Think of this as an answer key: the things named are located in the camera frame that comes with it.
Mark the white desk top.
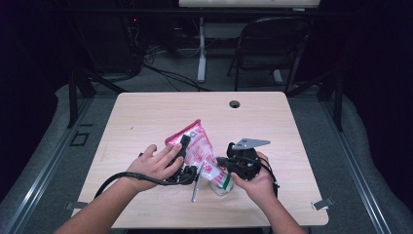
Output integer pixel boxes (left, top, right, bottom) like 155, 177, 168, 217
178, 0, 321, 9

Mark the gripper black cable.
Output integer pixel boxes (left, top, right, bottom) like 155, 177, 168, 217
252, 155, 281, 199
94, 170, 196, 200

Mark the metal floor rail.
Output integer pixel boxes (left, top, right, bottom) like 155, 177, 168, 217
319, 97, 393, 234
2, 97, 95, 234

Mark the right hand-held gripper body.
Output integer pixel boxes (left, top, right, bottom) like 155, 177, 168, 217
227, 137, 272, 181

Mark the grey tape tab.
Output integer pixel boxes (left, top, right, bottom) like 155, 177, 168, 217
311, 197, 334, 211
64, 201, 87, 211

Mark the bundle of floor cables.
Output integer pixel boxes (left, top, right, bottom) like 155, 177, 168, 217
142, 48, 212, 93

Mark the person's left hand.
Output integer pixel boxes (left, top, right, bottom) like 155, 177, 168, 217
126, 143, 184, 193

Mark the black metal stand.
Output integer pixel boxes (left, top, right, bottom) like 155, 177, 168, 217
285, 69, 345, 133
66, 69, 128, 129

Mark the pink and white plastic pouch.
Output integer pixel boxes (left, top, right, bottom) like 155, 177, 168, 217
164, 119, 232, 189

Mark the person's right hand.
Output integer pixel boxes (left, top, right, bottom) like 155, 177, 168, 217
231, 152, 277, 204

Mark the black folding chair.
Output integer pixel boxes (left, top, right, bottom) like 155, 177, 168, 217
227, 16, 313, 96

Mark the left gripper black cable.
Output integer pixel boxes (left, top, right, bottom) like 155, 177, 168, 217
94, 170, 196, 200

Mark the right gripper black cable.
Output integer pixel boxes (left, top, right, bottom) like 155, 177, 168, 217
252, 155, 281, 199

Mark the dark equipment with red light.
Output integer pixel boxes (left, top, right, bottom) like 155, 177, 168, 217
77, 14, 144, 74

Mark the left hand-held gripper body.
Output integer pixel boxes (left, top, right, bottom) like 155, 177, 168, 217
165, 162, 206, 203

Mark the white desk leg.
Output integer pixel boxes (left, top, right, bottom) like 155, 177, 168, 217
272, 68, 284, 86
197, 17, 207, 83

